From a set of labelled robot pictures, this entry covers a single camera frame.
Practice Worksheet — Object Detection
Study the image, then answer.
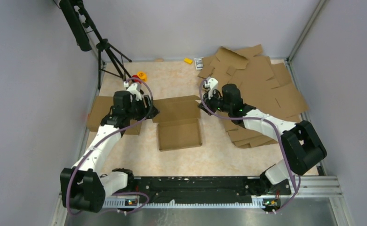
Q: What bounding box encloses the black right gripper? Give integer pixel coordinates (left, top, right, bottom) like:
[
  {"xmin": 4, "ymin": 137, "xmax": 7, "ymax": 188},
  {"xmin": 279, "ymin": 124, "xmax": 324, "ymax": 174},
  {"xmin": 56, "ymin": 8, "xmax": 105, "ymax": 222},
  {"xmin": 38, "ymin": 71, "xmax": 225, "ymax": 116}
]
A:
[{"xmin": 198, "ymin": 89, "xmax": 232, "ymax": 116}]

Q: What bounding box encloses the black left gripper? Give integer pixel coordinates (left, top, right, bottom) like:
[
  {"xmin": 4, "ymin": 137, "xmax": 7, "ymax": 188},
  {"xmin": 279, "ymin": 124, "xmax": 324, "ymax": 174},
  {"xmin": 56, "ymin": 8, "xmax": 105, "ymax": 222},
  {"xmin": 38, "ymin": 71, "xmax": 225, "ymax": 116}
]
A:
[{"xmin": 126, "ymin": 95, "xmax": 159, "ymax": 121}]

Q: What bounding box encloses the cardboard box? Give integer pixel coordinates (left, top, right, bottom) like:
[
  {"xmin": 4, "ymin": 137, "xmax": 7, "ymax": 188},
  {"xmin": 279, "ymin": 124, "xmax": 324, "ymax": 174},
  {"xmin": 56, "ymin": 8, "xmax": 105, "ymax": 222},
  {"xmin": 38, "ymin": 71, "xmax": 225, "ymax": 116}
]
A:
[
  {"xmin": 87, "ymin": 96, "xmax": 142, "ymax": 135},
  {"xmin": 152, "ymin": 95, "xmax": 203, "ymax": 152}
]

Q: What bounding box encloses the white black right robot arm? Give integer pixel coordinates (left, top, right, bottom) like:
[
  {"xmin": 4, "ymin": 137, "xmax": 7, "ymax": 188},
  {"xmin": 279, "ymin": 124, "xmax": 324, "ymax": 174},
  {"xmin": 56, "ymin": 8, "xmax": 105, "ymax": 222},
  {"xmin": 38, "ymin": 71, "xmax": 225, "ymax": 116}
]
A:
[{"xmin": 199, "ymin": 78, "xmax": 327, "ymax": 194}]

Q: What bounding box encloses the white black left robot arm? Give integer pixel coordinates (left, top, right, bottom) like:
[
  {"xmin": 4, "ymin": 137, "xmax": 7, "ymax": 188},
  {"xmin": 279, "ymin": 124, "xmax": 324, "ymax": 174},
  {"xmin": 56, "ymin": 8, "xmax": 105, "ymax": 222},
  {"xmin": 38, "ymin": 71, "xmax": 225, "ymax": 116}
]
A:
[{"xmin": 60, "ymin": 91, "xmax": 159, "ymax": 212}]

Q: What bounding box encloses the folded closed cardboard box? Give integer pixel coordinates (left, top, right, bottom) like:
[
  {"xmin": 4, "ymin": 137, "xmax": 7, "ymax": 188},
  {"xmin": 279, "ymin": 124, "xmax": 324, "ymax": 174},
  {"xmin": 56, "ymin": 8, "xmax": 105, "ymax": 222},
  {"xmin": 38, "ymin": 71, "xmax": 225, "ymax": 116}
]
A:
[{"xmin": 87, "ymin": 96, "xmax": 142, "ymax": 135}]

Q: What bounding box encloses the playing card box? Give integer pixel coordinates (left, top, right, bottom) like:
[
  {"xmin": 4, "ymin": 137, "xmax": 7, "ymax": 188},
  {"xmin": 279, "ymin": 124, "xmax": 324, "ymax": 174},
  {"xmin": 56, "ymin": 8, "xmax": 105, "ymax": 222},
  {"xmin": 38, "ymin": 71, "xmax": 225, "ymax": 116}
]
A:
[{"xmin": 194, "ymin": 57, "xmax": 204, "ymax": 71}]

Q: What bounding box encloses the red round toy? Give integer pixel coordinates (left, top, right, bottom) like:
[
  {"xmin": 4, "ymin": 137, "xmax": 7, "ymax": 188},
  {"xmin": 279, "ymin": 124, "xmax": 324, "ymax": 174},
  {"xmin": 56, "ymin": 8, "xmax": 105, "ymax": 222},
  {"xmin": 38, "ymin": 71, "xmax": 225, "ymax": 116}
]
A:
[{"xmin": 132, "ymin": 75, "xmax": 141, "ymax": 80}]

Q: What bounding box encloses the orange round toy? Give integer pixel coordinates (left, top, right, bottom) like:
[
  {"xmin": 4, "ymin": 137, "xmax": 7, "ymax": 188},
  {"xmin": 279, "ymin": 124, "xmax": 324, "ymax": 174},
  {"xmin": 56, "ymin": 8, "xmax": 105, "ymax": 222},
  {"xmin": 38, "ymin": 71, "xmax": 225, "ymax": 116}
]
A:
[{"xmin": 136, "ymin": 71, "xmax": 147, "ymax": 82}]

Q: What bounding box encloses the yellow block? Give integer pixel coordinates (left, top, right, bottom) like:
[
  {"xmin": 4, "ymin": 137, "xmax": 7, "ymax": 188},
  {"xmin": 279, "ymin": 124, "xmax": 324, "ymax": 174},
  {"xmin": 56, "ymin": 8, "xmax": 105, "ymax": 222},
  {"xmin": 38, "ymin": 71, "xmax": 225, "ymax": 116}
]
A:
[{"xmin": 184, "ymin": 58, "xmax": 193, "ymax": 65}]

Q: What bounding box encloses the cardboard sheet pile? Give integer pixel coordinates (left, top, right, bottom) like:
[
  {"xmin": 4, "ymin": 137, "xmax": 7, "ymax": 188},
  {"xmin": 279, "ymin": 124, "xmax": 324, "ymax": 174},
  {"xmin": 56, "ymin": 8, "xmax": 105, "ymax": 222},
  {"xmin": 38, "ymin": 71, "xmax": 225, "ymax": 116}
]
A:
[{"xmin": 196, "ymin": 44, "xmax": 310, "ymax": 149}]

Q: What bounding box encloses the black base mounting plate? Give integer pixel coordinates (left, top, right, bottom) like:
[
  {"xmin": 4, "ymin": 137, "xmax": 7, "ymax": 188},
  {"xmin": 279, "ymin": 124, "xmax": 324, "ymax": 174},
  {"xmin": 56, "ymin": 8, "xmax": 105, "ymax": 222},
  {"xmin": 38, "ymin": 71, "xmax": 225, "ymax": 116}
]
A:
[{"xmin": 119, "ymin": 176, "xmax": 292, "ymax": 204}]

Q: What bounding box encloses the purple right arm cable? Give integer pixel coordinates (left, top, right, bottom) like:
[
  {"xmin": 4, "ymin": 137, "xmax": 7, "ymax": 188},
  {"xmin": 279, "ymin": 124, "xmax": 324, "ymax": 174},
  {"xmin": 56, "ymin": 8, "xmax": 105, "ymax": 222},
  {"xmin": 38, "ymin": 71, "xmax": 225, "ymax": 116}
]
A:
[{"xmin": 199, "ymin": 78, "xmax": 302, "ymax": 215}]

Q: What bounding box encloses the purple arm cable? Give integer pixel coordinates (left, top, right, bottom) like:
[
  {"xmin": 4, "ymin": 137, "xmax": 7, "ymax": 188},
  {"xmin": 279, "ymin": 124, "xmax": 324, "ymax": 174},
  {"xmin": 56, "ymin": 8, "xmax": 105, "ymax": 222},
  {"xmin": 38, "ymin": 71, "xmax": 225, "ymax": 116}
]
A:
[
  {"xmin": 66, "ymin": 78, "xmax": 155, "ymax": 216},
  {"xmin": 199, "ymin": 78, "xmax": 302, "ymax": 215}
]

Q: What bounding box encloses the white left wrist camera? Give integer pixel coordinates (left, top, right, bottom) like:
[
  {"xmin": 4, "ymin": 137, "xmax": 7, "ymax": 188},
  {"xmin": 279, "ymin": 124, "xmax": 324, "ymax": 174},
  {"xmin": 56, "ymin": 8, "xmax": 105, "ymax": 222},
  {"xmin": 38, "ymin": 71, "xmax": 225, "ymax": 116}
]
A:
[{"xmin": 123, "ymin": 81, "xmax": 143, "ymax": 101}]

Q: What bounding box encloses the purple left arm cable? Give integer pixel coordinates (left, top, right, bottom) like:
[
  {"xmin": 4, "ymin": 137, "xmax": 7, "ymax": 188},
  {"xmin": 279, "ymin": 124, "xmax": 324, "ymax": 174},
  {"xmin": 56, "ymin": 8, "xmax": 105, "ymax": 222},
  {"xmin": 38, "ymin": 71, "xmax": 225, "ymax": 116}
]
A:
[{"xmin": 66, "ymin": 78, "xmax": 155, "ymax": 216}]

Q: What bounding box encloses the black camera tripod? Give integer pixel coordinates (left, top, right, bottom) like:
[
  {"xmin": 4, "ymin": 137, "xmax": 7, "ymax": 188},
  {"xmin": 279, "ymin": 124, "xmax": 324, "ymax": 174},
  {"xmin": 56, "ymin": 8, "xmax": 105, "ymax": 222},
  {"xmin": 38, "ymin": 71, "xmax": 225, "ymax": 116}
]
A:
[{"xmin": 53, "ymin": 0, "xmax": 133, "ymax": 90}]

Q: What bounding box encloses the aluminium frame rail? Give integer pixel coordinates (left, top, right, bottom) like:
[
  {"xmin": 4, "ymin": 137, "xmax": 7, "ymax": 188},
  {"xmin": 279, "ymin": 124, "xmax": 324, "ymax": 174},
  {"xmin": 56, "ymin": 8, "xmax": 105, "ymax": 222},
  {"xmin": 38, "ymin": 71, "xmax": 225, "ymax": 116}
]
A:
[{"xmin": 51, "ymin": 176, "xmax": 355, "ymax": 226}]

